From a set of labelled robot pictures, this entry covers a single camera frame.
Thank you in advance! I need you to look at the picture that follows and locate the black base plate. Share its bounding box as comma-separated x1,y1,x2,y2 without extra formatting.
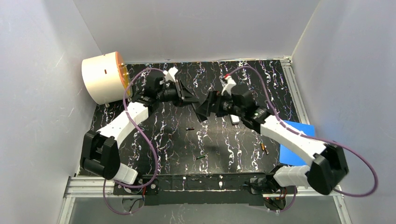
113,173,294,208

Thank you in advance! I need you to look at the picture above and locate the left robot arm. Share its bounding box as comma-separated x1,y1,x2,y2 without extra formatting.
80,71,198,188

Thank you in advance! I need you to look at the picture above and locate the white cylinder with orange lid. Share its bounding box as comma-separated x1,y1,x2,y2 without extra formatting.
81,51,130,105

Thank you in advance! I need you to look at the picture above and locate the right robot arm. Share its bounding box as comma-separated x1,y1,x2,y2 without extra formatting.
195,91,349,195

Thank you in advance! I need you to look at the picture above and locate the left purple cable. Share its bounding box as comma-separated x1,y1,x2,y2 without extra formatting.
102,67,168,216

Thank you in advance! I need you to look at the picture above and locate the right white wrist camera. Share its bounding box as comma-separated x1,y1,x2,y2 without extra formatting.
220,74,236,96

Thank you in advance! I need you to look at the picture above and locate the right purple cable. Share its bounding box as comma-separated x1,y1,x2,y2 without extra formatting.
226,65,379,214

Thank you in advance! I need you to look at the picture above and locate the purple cable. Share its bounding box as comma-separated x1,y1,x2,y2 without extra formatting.
102,67,168,216
226,65,379,214

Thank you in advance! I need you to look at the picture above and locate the white remote control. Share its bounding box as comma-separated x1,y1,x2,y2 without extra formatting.
230,115,240,125

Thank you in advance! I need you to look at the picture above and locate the blue sheet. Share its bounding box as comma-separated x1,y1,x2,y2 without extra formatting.
279,120,316,166

